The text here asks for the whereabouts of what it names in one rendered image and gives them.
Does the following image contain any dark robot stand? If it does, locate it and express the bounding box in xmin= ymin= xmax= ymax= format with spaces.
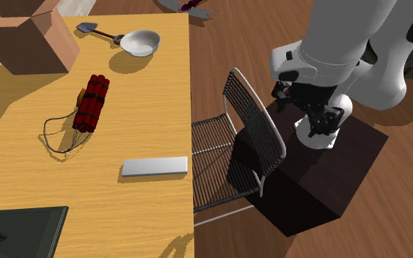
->
xmin=226 ymin=99 xmax=390 ymax=238

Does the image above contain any grey bladed object with red centre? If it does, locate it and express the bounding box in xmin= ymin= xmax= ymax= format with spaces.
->
xmin=156 ymin=0 xmax=218 ymax=20

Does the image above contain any light wooden table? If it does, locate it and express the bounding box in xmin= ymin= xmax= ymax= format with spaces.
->
xmin=0 ymin=12 xmax=195 ymax=258

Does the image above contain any flat grey slab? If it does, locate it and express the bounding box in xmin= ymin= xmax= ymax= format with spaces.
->
xmin=120 ymin=155 xmax=189 ymax=178

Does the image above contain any small grey shovel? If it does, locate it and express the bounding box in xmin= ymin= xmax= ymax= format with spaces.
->
xmin=76 ymin=22 xmax=125 ymax=46

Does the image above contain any brown cardboard box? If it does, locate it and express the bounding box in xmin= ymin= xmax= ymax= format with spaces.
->
xmin=0 ymin=0 xmax=81 ymax=76

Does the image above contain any dark flat monitor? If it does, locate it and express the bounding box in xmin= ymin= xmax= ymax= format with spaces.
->
xmin=0 ymin=205 xmax=70 ymax=258

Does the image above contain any black wire chair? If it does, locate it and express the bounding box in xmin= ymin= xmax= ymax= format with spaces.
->
xmin=191 ymin=67 xmax=288 ymax=228

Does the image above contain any red dynamite bundle with wires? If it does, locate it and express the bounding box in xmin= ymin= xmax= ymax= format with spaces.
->
xmin=43 ymin=73 xmax=112 ymax=155

